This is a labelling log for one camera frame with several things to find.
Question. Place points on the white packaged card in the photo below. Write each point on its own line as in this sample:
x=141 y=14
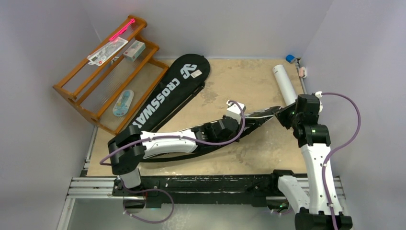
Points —
x=107 y=51

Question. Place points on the blue toothbrush blister pack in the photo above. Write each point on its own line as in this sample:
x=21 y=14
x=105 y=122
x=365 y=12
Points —
x=123 y=103

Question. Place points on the pink pen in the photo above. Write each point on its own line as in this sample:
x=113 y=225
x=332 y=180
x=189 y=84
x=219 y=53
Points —
x=122 y=29

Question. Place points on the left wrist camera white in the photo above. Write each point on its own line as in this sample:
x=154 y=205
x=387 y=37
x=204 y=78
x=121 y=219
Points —
x=234 y=110

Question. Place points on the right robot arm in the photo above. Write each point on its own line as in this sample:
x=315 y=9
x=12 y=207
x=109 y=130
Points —
x=320 y=208

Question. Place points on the small teal white box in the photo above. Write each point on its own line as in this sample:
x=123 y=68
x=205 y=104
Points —
x=134 y=50

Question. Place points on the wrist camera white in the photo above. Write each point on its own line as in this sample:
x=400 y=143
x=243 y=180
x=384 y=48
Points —
x=318 y=94
x=234 y=110

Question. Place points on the pink white small object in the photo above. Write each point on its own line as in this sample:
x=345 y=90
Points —
x=302 y=72

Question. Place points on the blue small object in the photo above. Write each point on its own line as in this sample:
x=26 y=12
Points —
x=290 y=59

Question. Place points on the black racket bag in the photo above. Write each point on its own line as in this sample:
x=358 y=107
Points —
x=221 y=130
x=184 y=79

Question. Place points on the white shuttlecock tube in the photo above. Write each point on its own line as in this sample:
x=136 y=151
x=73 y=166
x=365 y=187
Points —
x=284 y=83

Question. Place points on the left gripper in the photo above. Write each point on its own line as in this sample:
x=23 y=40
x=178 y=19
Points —
x=237 y=140

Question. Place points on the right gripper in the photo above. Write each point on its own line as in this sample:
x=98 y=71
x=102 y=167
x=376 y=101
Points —
x=286 y=112

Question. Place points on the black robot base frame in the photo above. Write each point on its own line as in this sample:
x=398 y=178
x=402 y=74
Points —
x=257 y=190

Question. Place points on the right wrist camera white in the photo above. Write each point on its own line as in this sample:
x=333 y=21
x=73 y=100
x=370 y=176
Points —
x=318 y=94

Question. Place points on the wooden tiered shelf rack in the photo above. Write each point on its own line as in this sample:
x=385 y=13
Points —
x=93 y=90

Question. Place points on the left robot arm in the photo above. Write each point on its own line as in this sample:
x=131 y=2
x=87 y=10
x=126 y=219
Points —
x=133 y=146

